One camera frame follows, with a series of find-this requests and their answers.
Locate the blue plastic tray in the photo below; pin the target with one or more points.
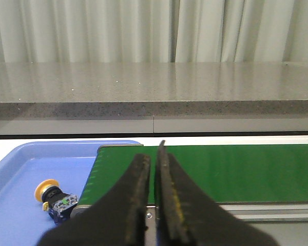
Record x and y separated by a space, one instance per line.
22 220

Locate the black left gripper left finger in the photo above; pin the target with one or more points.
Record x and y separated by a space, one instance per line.
118 218

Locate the white pleated curtain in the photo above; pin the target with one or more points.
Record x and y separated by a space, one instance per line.
153 31

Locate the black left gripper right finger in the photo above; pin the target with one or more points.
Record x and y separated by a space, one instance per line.
187 216

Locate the yellow mushroom push button switch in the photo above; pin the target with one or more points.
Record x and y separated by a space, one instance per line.
55 202

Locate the green conveyor belt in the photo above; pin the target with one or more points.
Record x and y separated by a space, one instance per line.
227 173

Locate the grey speckled stone counter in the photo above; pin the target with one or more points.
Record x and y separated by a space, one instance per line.
153 98

